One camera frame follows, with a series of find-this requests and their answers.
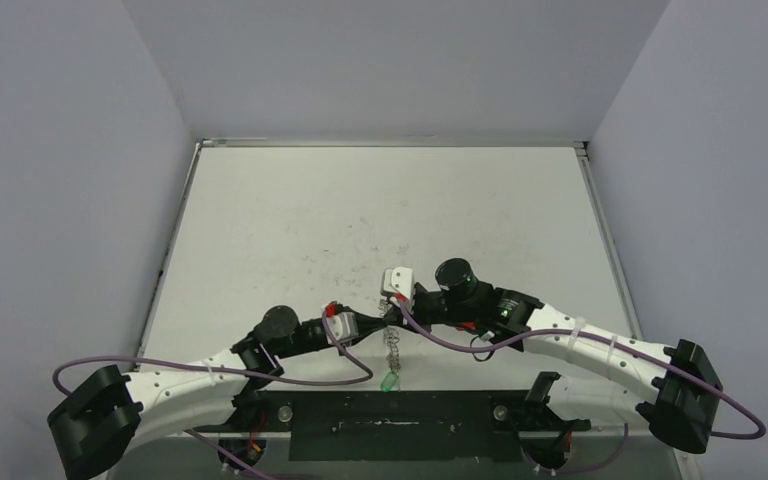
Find silver keyring disc with rings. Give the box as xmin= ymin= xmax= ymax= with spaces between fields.
xmin=382 ymin=327 xmax=401 ymax=375

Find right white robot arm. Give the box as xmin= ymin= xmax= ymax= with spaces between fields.
xmin=381 ymin=258 xmax=723 ymax=454

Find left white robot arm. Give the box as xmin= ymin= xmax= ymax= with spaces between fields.
xmin=47 ymin=303 xmax=386 ymax=479

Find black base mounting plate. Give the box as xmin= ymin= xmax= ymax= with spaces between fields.
xmin=202 ymin=390 xmax=591 ymax=462

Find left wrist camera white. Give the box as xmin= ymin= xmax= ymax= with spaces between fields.
xmin=324 ymin=312 xmax=360 ymax=345

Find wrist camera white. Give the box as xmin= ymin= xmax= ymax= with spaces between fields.
xmin=380 ymin=267 xmax=415 ymax=300
xmin=324 ymin=312 xmax=360 ymax=345

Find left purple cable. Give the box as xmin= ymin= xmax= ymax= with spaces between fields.
xmin=51 ymin=304 xmax=375 ymax=480

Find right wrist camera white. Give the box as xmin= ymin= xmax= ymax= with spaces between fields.
xmin=380 ymin=267 xmax=415 ymax=300

